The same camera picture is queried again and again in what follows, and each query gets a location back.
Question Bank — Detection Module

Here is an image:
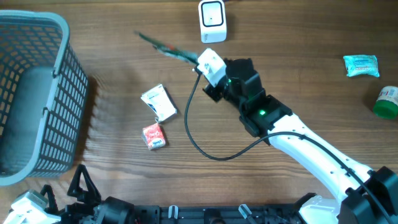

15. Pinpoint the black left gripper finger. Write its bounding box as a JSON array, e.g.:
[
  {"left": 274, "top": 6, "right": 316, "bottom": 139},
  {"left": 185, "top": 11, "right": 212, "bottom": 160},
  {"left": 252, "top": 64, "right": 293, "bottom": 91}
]
[
  {"left": 67, "top": 164, "right": 102, "bottom": 203},
  {"left": 40, "top": 184, "right": 59, "bottom": 215}
]

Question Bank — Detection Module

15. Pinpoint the green 3M gloves package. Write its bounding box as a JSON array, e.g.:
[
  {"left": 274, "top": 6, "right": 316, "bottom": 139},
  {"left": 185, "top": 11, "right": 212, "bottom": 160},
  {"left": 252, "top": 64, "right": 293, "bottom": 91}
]
[{"left": 134, "top": 31, "right": 198, "bottom": 66}]

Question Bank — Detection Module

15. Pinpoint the white blue small box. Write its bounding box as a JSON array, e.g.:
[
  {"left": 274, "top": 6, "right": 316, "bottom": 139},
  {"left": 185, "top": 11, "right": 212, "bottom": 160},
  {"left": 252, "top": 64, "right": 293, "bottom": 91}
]
[{"left": 141, "top": 84, "right": 177, "bottom": 123}]

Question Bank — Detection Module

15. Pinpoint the red white small packet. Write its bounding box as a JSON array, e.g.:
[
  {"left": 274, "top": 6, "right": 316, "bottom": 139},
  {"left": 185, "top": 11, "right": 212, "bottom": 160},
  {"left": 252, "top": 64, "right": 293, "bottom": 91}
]
[{"left": 142, "top": 123, "right": 166, "bottom": 150}]

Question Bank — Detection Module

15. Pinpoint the light blue wipes packet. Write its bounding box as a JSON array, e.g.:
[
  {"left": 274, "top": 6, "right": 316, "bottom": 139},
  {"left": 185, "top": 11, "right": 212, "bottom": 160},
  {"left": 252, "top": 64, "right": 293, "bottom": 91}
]
[{"left": 343, "top": 55, "right": 380, "bottom": 78}]

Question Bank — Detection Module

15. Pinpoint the green lid jar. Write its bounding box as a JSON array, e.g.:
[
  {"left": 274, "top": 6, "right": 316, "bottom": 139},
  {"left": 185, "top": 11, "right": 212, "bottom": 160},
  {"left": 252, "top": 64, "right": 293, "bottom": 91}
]
[{"left": 373, "top": 86, "right": 398, "bottom": 119}]

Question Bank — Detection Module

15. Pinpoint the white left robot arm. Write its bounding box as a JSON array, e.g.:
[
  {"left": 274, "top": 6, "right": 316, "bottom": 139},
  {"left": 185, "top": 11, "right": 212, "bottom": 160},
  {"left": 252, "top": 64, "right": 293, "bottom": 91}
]
[{"left": 40, "top": 164, "right": 136, "bottom": 224}]

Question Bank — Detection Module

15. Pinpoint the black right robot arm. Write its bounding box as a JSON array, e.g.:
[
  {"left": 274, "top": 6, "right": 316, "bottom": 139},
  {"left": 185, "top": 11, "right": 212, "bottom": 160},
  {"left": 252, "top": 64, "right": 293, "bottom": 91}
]
[{"left": 196, "top": 55, "right": 397, "bottom": 223}]

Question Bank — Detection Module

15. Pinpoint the white barcode scanner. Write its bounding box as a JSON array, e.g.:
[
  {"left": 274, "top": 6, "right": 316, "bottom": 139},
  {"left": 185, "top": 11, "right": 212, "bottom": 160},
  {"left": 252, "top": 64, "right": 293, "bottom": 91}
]
[{"left": 198, "top": 0, "right": 227, "bottom": 44}]

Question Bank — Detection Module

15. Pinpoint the grey plastic shopping basket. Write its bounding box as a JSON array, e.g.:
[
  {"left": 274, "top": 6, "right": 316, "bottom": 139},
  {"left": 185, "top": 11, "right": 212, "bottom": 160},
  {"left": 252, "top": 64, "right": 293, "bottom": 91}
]
[{"left": 1, "top": 10, "right": 89, "bottom": 186}]

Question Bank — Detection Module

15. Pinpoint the black right camera cable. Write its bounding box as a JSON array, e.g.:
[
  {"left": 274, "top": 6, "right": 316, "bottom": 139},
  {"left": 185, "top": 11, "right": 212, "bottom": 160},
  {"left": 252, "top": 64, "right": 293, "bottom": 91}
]
[{"left": 183, "top": 67, "right": 394, "bottom": 224}]

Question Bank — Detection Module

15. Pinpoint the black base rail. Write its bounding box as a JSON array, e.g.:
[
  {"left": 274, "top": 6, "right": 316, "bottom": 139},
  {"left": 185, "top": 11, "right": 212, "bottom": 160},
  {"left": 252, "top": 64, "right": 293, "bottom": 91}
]
[{"left": 134, "top": 204, "right": 303, "bottom": 224}]

